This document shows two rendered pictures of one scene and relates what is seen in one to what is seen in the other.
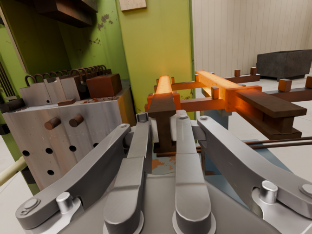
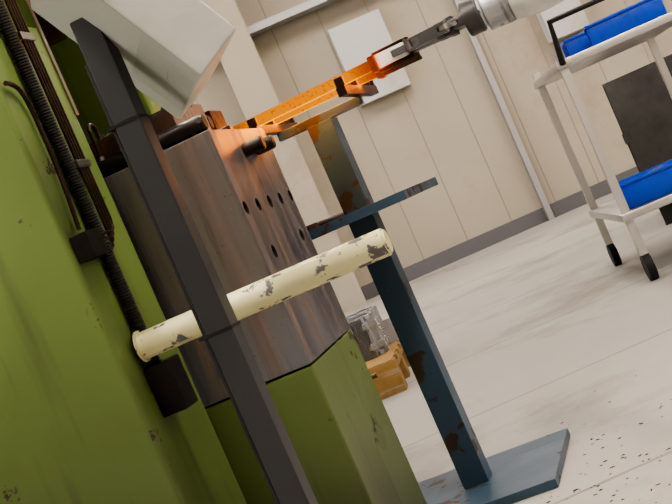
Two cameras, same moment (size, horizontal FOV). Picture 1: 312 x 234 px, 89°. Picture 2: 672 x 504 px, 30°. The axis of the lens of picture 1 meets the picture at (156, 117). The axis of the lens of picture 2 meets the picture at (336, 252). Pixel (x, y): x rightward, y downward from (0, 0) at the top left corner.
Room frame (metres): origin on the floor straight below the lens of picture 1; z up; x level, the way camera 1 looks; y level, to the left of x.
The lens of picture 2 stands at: (0.06, 2.63, 0.67)
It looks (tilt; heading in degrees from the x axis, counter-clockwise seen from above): 1 degrees down; 279
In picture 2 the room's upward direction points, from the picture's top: 24 degrees counter-clockwise
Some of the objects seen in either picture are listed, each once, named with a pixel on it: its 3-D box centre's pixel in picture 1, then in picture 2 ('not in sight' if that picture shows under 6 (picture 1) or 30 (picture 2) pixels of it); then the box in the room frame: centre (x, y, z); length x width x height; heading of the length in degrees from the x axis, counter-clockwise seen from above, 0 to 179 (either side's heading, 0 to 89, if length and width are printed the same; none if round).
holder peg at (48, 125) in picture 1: (52, 123); (254, 146); (0.47, 0.32, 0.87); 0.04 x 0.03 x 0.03; 176
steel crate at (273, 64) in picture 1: (281, 65); not in sight; (4.49, -3.67, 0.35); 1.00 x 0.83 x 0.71; 10
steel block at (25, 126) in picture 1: (104, 131); (156, 292); (0.76, 0.28, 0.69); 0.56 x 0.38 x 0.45; 176
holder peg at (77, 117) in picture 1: (76, 120); (264, 145); (0.46, 0.24, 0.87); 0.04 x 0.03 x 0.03; 176
